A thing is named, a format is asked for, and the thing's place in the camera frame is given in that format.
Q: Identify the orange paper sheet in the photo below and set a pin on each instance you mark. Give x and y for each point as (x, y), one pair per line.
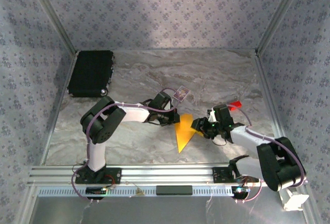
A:
(184, 136)

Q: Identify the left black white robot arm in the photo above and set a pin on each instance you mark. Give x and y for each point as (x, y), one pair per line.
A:
(103, 123)

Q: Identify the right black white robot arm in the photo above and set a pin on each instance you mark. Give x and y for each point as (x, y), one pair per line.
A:
(278, 162)

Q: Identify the red block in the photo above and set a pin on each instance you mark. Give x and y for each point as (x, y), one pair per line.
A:
(236, 105)

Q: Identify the purple card box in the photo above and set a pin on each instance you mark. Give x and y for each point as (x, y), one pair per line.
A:
(183, 92)

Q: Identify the black bar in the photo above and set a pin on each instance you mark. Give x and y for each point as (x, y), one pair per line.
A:
(174, 190)

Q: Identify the small controller board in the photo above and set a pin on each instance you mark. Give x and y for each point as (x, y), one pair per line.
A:
(95, 191)
(240, 190)

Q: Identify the black hard case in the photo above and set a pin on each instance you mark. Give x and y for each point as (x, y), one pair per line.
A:
(90, 72)

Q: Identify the small tan tag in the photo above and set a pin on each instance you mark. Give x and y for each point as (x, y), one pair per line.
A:
(140, 192)

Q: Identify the grey metal lower shelf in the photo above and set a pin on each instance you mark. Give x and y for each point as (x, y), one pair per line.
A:
(165, 211)

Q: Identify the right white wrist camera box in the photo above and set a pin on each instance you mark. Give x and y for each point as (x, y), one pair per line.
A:
(212, 116)

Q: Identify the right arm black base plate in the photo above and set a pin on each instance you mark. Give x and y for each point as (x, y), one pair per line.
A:
(219, 175)

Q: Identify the aluminium mounting rail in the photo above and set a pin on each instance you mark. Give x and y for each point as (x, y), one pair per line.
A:
(165, 173)

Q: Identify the aluminium table side rail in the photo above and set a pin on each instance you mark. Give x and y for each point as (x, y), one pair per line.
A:
(269, 92)
(63, 94)

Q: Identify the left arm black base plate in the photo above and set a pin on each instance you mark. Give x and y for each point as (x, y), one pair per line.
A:
(113, 175)

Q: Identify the white plastic bracket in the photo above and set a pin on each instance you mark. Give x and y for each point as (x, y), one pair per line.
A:
(294, 201)

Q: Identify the aluminium frame post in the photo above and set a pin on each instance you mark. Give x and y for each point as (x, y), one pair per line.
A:
(52, 15)
(279, 15)

